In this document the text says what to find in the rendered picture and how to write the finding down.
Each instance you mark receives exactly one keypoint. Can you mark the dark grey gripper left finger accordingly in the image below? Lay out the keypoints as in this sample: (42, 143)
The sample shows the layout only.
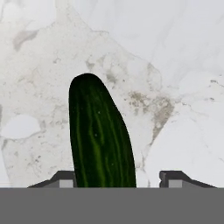
(62, 176)

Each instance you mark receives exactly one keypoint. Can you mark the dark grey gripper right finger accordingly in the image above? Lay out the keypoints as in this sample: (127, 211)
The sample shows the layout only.
(175, 176)

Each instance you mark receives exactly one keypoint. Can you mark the dark green cucumber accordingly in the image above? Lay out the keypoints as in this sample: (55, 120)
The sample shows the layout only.
(99, 134)

